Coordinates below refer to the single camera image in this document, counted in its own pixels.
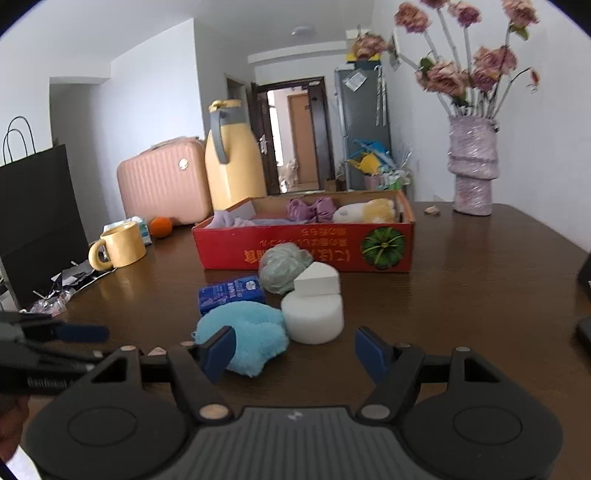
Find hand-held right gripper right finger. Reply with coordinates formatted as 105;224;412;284
355;325;503;422

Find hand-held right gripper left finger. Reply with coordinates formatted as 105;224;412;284
91;325;238;426

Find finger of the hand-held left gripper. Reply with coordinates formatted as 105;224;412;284
18;318;110;344
27;342;109;374

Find light blue plush cushion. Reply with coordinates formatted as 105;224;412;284
191;306;291;378

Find blue tissue packet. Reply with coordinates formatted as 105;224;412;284
198;275;266;317

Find white round foam block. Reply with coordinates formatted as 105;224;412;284
281;291;345;344

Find white foam wedge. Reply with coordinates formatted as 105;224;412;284
293;261;341;296

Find green mesh bath sponge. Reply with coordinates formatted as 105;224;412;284
259;243;314;295

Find red cardboard box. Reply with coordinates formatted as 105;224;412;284
191;189;416;273

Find lavender knit cloth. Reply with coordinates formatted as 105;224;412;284
208;210;296;228

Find yellow and white plush toy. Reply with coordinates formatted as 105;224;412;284
333;198;402;224

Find purple satin scrunchie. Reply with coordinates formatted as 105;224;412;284
314;196;339;221

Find lilac satin cloth bundle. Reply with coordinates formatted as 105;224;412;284
286;198;317;221

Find person's left forearm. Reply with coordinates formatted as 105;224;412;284
0;445;43;480

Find person's left hand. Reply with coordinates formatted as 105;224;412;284
0;396;31;462

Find crumpled wrappers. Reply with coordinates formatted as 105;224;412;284
30;261;114;317

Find yellow mug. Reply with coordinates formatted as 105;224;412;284
89;222;147;271

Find black paper bag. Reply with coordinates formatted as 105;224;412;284
0;116;90;310

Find pink suitcase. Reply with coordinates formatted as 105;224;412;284
116;137;212;227

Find yellow thermos jug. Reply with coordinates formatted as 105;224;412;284
204;98;267;212

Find pile of colourful bags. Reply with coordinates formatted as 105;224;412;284
344;138;413;191

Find purple textured vase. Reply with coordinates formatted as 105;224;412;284
448;114;502;217

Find black phone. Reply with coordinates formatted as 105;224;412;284
575;315;591;356

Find dark brown door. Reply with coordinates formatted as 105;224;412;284
252;76;335;195

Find black and orange box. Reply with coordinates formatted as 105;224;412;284
577;251;591;296

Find light wooden door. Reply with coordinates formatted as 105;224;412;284
287;93;319;185

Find dried pink rose bouquet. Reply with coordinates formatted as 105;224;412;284
348;0;541;120

